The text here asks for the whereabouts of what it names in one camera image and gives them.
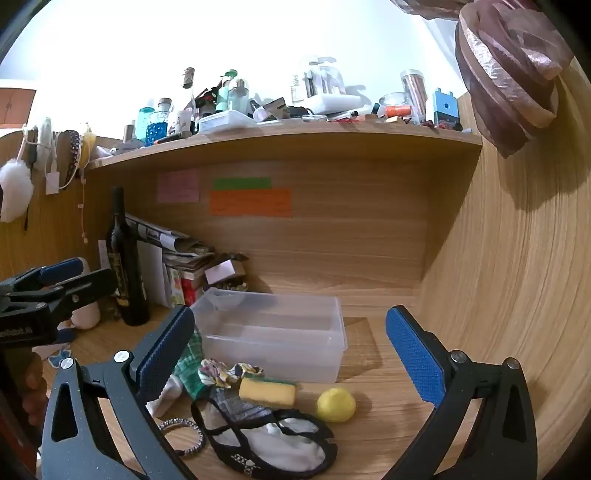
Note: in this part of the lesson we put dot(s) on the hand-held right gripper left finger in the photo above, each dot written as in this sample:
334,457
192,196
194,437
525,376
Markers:
166,350

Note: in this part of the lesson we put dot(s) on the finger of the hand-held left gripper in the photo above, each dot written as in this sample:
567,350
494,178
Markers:
60,270
87,286

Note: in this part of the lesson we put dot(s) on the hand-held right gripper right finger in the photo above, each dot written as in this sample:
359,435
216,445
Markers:
415,360

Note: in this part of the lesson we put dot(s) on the green checked cloth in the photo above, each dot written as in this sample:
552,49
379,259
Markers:
191,364

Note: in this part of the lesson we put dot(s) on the white sock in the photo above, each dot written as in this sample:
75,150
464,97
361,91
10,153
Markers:
166,392

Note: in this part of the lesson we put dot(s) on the floral scrunchie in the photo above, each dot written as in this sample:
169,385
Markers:
217,374

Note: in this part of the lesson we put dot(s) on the grey patterned cloth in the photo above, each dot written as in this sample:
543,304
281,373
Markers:
235,408

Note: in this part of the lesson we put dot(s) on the yellow soft ball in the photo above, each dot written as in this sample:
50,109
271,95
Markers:
336,405

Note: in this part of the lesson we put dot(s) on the yellow sponge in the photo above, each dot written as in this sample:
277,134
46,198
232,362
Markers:
268,392

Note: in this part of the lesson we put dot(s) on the clear plastic storage bin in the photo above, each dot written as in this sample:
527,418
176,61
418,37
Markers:
277,341

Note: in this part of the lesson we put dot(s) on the person's left hand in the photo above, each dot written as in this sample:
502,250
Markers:
34,387

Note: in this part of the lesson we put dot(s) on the white written paper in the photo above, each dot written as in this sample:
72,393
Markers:
104,254

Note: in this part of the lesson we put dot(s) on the dark wine bottle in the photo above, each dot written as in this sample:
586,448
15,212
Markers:
127,277

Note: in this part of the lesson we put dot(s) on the blue and white packet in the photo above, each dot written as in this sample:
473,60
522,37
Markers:
59,356

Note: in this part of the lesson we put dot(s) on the white paper sheet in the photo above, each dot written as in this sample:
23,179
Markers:
152,277

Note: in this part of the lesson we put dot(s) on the white paper tag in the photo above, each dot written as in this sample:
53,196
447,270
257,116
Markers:
52,183

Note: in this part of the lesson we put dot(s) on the folded newspaper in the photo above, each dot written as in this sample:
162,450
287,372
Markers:
157,233

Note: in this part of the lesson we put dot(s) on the white fluffy pompom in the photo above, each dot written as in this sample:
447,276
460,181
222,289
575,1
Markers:
16,189

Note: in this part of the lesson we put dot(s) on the small bowl of trinkets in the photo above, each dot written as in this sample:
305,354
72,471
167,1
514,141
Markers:
233,286

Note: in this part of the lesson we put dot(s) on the stack of papers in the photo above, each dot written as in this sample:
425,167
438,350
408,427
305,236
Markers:
189,258

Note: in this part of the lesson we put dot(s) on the white card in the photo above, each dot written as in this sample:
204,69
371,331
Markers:
220,272

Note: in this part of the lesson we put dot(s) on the black dotted headband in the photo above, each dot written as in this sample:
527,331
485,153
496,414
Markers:
73,152

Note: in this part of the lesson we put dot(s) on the yellow hanging item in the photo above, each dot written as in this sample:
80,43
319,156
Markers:
88,143

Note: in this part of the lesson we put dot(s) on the pink paper note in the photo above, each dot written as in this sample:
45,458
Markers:
178,186

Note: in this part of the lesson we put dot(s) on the orange paper note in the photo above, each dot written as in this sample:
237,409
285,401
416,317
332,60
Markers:
251,203

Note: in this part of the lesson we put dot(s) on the brown cylindrical tube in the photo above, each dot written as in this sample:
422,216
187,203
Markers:
171,137

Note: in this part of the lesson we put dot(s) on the slim teal bottle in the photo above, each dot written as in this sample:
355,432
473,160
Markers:
146,122

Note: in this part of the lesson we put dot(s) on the blue patterned glass bottle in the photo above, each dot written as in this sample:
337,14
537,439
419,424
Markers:
159,127

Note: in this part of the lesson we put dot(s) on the green paper note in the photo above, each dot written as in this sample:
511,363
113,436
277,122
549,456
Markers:
242,183

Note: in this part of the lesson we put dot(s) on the tall clear labelled bottle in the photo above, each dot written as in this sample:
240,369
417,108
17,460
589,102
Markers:
188,101

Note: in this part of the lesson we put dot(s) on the white lidded plastic container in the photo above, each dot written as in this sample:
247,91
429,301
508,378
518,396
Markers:
226,121

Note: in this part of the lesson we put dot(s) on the green pump bottle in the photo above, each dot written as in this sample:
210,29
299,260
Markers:
226,94

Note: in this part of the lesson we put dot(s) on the wooden shelf board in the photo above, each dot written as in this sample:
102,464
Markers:
277,138

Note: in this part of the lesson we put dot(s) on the small clear glass bottle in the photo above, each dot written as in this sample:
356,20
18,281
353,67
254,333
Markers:
239,97

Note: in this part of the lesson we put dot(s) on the orange tube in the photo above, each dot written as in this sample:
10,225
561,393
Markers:
398,111

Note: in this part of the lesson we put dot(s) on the blue plastic device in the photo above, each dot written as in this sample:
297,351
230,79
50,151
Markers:
445,108

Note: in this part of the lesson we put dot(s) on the round glass jar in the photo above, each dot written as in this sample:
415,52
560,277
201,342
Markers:
392,100

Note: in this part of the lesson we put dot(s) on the clear jar of sticks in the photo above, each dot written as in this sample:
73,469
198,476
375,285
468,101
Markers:
414,97

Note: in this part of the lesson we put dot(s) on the white tray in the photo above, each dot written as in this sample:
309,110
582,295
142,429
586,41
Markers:
334,104

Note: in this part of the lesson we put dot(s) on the mauve tied curtain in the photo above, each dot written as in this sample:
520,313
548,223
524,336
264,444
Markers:
498,83

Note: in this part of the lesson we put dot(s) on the clear acrylic organizer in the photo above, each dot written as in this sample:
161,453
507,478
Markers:
323,81

